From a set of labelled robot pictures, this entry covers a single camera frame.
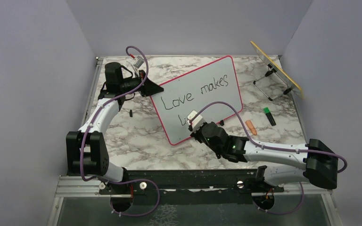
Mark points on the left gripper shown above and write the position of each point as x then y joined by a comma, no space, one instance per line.
150,88

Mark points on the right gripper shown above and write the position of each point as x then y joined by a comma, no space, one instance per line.
196,133

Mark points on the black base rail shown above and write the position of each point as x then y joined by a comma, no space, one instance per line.
190,187

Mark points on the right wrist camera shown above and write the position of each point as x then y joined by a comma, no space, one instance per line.
195,121

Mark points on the pink-framed whiteboard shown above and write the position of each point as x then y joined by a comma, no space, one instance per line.
214,82

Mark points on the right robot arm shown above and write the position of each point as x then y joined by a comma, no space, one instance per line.
313,163

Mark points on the yellow-edged board on stand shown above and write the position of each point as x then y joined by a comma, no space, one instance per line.
274,69

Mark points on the green black highlighter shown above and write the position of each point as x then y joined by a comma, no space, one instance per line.
269,116

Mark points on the orange marker cap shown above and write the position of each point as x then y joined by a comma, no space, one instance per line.
251,127

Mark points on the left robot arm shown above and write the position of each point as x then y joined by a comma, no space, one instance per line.
85,148

